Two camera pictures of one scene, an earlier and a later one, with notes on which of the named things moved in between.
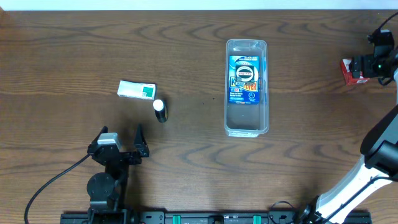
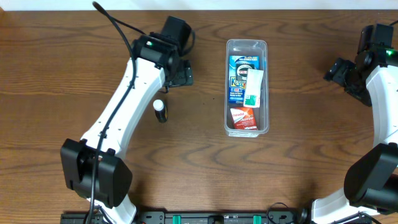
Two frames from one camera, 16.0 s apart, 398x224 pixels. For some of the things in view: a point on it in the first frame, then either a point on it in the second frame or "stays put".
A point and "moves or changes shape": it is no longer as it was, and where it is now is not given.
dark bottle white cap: [161, 109] stays put
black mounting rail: [213, 217] stays put
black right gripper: [360, 64] -> [337, 71]
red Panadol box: [347, 74] moves or changes shape
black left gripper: [125, 156] -> [182, 76]
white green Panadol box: [128, 89] moves or changes shape
